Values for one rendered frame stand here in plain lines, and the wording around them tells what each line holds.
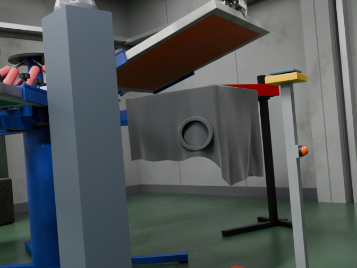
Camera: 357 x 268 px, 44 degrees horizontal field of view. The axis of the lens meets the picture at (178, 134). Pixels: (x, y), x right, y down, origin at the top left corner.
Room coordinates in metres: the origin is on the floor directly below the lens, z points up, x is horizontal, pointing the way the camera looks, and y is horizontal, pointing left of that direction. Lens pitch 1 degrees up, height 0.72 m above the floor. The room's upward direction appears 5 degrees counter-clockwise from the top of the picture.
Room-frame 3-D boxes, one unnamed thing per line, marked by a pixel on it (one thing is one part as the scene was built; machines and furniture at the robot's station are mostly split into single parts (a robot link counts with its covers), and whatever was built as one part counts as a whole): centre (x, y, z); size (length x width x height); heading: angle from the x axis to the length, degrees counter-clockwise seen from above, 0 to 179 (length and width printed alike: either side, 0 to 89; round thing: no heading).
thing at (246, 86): (3.39, -0.41, 1.06); 0.61 x 0.46 x 0.12; 117
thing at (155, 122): (1.98, 0.02, 0.77); 0.46 x 0.09 x 0.36; 57
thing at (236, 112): (2.01, -0.28, 0.74); 0.45 x 0.03 x 0.43; 147
